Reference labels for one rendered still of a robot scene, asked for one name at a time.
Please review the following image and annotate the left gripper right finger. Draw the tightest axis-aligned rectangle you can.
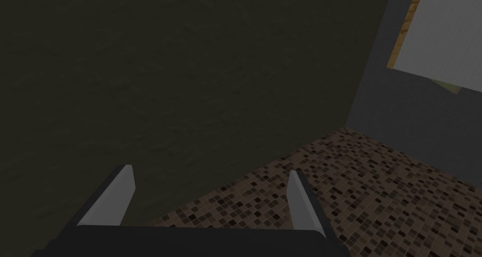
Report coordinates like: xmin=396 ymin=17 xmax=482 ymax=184
xmin=286 ymin=169 xmax=337 ymax=239

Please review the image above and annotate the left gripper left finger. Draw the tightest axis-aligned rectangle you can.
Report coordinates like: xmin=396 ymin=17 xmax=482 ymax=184
xmin=67 ymin=164 xmax=136 ymax=227

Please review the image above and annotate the white door with wooden edge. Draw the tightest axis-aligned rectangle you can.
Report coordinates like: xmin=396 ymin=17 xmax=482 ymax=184
xmin=386 ymin=0 xmax=482 ymax=96

